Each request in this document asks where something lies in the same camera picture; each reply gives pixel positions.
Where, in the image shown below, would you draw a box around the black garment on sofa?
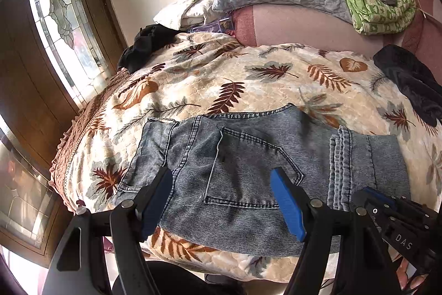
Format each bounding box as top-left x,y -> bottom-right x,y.
373,44 -> 442,127

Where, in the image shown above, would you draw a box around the person's right hand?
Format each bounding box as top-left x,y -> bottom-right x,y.
388,246 -> 428,294

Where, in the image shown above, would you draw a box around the cream pillow behind sofa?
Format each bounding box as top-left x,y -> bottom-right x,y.
154,0 -> 222,30

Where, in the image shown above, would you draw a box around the leaf-patterned cream blanket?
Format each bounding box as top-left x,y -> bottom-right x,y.
50,33 -> 441,283

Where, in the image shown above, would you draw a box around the grey denim pants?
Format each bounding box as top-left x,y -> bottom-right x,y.
112,104 -> 411,258

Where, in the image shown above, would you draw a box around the small black garment near window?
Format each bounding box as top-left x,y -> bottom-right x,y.
118,24 -> 180,74

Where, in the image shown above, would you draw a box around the green patterned folded quilt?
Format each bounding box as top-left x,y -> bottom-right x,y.
345,0 -> 417,35

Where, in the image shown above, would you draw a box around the stained glass window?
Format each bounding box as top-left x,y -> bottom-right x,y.
29,0 -> 111,109

